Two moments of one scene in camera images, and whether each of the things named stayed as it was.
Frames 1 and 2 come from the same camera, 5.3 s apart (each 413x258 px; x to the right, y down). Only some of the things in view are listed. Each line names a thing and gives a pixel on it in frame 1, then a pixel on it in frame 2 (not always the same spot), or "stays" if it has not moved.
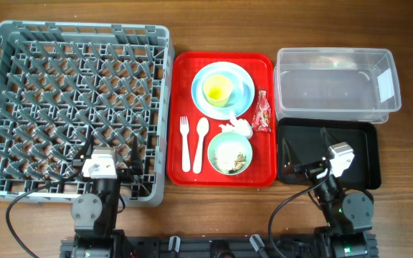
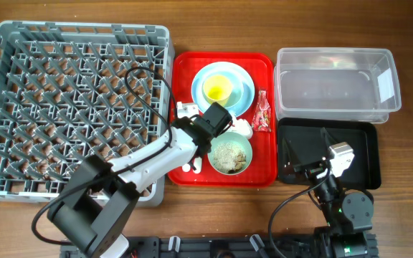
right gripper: (291, 160) stays
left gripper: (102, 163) to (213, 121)
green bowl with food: (230, 153) stays
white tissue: (239, 125) stays
